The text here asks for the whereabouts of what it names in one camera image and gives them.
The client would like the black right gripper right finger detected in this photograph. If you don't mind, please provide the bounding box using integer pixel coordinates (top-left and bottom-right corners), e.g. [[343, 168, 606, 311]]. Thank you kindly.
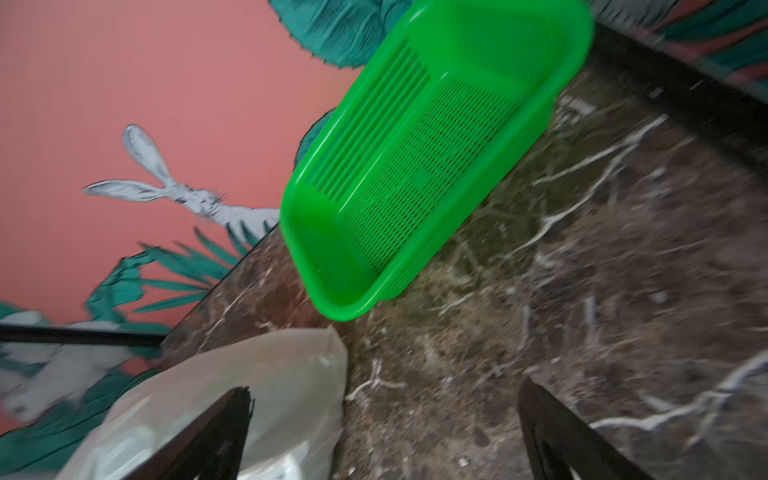
[[517, 377, 652, 480]]

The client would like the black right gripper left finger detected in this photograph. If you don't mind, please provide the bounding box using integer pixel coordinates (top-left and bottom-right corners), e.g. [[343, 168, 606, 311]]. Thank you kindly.
[[127, 387, 252, 480]]

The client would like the black left frame post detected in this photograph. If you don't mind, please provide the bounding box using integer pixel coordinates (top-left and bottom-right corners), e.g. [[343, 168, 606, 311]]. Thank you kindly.
[[1, 325, 165, 348]]

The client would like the green plastic mesh basket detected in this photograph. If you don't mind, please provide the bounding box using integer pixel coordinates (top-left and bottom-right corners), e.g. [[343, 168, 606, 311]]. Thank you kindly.
[[280, 1, 594, 322]]

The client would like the white plastic bag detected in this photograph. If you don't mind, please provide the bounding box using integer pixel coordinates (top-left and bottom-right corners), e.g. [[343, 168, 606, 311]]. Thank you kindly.
[[60, 328, 348, 479]]

